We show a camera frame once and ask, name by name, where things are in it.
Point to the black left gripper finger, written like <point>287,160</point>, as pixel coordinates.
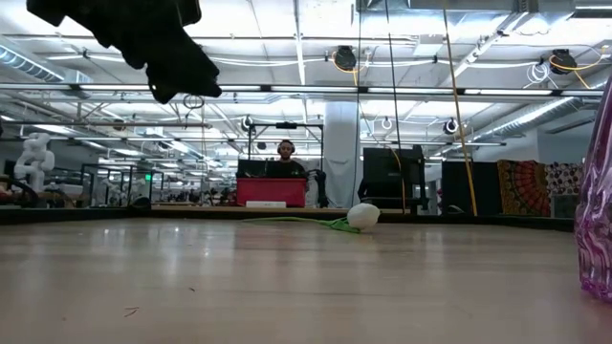
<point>186,67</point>
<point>163,95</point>

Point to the white artificial tulip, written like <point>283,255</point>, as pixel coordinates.
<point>363,216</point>

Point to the pink glass vase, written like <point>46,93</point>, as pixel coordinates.
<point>597,229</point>

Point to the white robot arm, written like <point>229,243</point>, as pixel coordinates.
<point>36,157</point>

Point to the small black robot arm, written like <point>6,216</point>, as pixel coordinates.
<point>319,184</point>

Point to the black laptop screen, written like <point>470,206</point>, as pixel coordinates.
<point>251,168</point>

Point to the black headphones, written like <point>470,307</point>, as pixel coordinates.
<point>278,149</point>

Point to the long ceiling light bar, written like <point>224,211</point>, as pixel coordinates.
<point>311,89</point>

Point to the person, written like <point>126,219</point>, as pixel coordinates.
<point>286,167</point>

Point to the red plastic bin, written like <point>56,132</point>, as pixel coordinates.
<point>270,191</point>

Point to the white flat box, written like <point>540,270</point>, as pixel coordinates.
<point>265,204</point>

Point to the white building column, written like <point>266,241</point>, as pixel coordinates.
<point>342,134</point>

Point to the black monitor on stand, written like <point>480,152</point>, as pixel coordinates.
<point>392,172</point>

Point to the black partition panel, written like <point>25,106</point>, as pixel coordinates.
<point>468,188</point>

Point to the colourful mandala tapestry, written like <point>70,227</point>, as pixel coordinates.
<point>523,188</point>

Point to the circle patterned panel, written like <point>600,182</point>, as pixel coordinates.
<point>564,179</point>

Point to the black framed glass enclosure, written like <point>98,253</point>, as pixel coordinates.
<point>121,186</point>

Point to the black overhead stand frame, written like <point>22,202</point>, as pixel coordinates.
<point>287,125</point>

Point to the black aluminium table frame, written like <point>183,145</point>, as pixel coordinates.
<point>72,216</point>

